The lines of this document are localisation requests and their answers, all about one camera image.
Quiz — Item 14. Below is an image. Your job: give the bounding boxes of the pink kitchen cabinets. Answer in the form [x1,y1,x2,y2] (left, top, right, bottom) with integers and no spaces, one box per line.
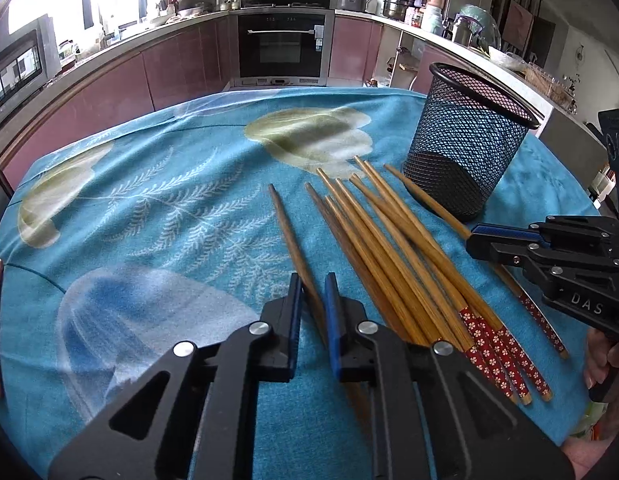
[0,10,451,195]

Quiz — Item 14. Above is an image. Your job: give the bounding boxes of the wooden chopstick red end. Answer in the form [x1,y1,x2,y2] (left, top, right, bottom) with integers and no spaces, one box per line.
[335,176,533,406]
[383,164,570,360]
[355,156,505,332]
[305,182,413,342]
[318,170,492,377]
[351,176,553,405]
[325,195,515,400]

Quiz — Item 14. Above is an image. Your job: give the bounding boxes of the pink thermos jug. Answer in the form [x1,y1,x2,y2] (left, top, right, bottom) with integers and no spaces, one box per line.
[421,0,448,36]

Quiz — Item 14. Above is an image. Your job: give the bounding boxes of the white microwave oven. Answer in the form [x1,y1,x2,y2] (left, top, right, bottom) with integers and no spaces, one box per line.
[0,14,61,124]

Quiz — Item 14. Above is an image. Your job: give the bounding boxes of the blue floral tablecloth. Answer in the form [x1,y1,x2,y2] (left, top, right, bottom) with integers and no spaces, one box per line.
[0,88,596,479]

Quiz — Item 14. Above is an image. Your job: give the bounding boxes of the black mesh utensil cup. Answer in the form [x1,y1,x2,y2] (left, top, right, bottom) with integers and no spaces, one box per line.
[403,62,539,222]

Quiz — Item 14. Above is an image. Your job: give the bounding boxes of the right hand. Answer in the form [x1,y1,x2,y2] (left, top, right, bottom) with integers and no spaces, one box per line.
[584,328,619,389]

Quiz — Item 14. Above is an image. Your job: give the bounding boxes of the steel cooking pot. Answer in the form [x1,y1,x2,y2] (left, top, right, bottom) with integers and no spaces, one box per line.
[381,0,415,22]

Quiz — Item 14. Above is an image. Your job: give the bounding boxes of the built-in black oven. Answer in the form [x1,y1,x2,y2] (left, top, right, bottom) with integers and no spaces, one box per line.
[230,6,335,87]

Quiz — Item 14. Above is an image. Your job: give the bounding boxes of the dark wooden chopstick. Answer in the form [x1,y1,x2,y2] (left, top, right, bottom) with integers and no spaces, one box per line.
[268,183,371,441]

